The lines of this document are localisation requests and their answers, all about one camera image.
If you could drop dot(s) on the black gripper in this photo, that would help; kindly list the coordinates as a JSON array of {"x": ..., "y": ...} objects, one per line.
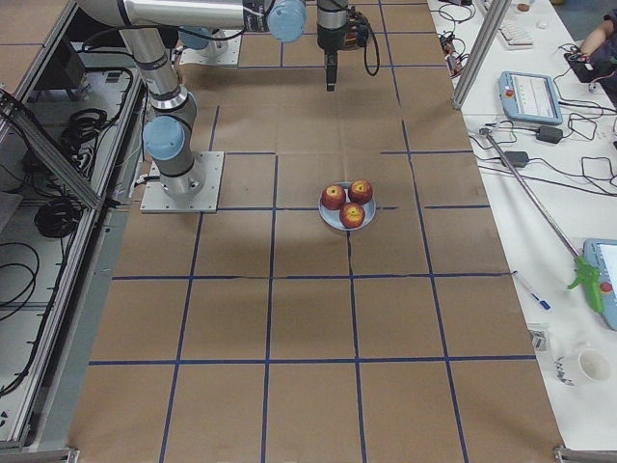
[{"x": 328, "y": 40}]

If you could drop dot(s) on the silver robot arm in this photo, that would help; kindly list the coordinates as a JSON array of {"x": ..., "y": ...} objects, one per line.
[
  {"x": 167, "y": 137},
  {"x": 209, "y": 44}
]

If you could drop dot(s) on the person forearm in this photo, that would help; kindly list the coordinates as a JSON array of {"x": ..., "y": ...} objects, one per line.
[{"x": 601, "y": 34}]

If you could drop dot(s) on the woven wicker basket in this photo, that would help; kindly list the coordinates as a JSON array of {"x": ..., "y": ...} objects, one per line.
[{"x": 357, "y": 33}]

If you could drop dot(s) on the red apple on plate right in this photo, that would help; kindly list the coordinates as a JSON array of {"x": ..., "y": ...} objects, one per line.
[{"x": 360, "y": 191}]

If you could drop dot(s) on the red apple on plate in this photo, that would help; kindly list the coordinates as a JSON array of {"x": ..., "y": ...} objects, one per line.
[
  {"x": 333, "y": 197},
  {"x": 360, "y": 191},
  {"x": 351, "y": 216}
]

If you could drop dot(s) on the red apple on plate left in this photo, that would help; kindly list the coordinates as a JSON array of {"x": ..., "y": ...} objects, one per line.
[{"x": 333, "y": 197}]

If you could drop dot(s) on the light blue plate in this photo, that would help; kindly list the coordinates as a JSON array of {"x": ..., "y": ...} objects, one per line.
[{"x": 331, "y": 217}]

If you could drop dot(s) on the red apple on plate front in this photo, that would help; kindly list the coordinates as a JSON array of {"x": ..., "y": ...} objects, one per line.
[{"x": 351, "y": 216}]

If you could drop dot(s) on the long metal grabber rod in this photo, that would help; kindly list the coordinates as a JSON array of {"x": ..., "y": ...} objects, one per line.
[{"x": 487, "y": 134}]

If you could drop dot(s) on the white keyboard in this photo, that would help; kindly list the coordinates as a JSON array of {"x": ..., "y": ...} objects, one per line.
[{"x": 515, "y": 37}]

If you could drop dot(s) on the blue teach pendant far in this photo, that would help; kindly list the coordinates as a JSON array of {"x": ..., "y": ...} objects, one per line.
[{"x": 529, "y": 98}]

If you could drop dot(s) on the blue teach pendant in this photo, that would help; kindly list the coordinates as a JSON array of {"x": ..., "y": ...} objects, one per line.
[
  {"x": 602, "y": 254},
  {"x": 529, "y": 98}
]

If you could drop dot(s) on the black power adapter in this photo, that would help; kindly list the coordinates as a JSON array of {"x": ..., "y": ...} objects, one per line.
[
  {"x": 549, "y": 134},
  {"x": 517, "y": 158}
]

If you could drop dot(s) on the blue white pen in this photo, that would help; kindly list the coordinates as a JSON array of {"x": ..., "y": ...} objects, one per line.
[{"x": 533, "y": 293}]

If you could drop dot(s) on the blue teach pendant near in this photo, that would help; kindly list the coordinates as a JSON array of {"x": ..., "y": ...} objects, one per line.
[{"x": 602, "y": 254}]

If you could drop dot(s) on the small clear box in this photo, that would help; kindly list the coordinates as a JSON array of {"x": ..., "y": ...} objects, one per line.
[{"x": 540, "y": 339}]

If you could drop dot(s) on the white mug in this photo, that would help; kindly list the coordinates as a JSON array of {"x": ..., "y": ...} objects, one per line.
[{"x": 582, "y": 366}]

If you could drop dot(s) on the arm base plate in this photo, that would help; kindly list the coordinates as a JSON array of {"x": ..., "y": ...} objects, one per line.
[
  {"x": 197, "y": 191},
  {"x": 228, "y": 59}
]

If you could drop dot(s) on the aluminium frame post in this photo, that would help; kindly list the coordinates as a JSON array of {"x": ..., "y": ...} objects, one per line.
[{"x": 479, "y": 51}]

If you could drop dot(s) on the green grabber handle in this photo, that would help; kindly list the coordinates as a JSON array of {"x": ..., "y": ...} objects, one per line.
[{"x": 588, "y": 276}]

